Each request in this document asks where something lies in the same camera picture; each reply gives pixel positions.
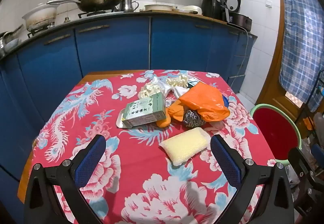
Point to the white dishes on counter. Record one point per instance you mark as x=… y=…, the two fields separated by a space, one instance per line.
x=159 y=7

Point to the steel wool scrubber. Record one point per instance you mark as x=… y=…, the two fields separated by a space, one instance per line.
x=192 y=119

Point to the orange mesh bag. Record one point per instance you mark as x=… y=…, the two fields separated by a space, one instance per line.
x=177 y=110

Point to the dark rice cooker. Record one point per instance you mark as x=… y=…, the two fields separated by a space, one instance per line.
x=240 y=21

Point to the blue and white box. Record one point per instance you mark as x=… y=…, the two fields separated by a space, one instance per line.
x=193 y=83

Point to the gas stove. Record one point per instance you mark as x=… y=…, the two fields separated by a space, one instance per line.
x=88 y=14

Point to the red floral tablecloth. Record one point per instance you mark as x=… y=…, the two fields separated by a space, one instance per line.
x=131 y=143

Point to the white cloth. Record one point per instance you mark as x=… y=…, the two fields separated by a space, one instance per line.
x=172 y=90

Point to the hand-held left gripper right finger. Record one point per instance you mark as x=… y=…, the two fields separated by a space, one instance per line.
x=225 y=163

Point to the white clay pot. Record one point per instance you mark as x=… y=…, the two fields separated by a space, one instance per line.
x=40 y=17

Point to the blue plaid curtain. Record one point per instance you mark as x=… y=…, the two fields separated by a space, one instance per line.
x=298 y=36

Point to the orange plastic item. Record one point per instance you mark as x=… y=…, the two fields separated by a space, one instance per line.
x=307 y=122

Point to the white wall switch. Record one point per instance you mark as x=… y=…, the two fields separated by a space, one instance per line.
x=269 y=3

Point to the white shallow dish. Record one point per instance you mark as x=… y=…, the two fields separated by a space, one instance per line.
x=178 y=8

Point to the steel kettle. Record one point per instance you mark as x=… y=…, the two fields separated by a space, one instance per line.
x=127 y=6

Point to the orange plastic bag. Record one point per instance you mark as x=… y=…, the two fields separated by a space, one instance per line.
x=202 y=100

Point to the black metal rack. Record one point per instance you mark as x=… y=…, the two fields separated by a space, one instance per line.
x=309 y=95

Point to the wooden door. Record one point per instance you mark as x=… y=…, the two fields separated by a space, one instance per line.
x=273 y=92

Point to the steel pot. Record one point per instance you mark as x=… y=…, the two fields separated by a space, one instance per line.
x=10 y=43

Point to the green medicine box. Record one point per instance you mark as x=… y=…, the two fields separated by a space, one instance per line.
x=144 y=112

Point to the yellow sponge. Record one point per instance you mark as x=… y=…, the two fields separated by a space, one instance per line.
x=184 y=145

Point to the blue kitchen base cabinet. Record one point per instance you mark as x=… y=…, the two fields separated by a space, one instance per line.
x=114 y=44

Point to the black wok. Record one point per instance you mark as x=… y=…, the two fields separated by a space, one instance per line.
x=101 y=1

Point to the white domed cover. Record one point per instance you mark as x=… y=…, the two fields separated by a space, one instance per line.
x=191 y=8

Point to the red basin with green rim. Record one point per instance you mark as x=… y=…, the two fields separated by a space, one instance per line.
x=273 y=132

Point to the cream crumpled foam net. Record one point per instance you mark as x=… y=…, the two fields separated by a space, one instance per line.
x=149 y=89
x=177 y=81

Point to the black air fryer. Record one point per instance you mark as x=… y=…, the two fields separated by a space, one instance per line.
x=212 y=6

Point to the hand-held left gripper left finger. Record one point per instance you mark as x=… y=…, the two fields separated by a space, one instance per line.
x=93 y=160

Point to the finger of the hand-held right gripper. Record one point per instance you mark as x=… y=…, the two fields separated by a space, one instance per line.
x=318 y=153
x=302 y=173

